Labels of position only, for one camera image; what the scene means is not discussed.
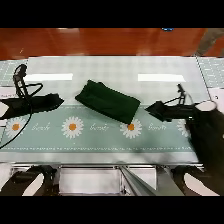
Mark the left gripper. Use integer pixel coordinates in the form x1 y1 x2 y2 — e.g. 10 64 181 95
33 93 65 111

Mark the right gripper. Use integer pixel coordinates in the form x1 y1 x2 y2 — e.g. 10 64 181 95
145 101 178 122

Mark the dark green garment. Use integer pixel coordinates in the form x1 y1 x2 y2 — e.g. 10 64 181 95
74 79 142 125

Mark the black cable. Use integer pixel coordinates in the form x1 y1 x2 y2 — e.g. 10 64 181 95
0 96 34 150

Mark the silver frame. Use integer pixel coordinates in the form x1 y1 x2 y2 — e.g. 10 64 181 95
0 161 214 197

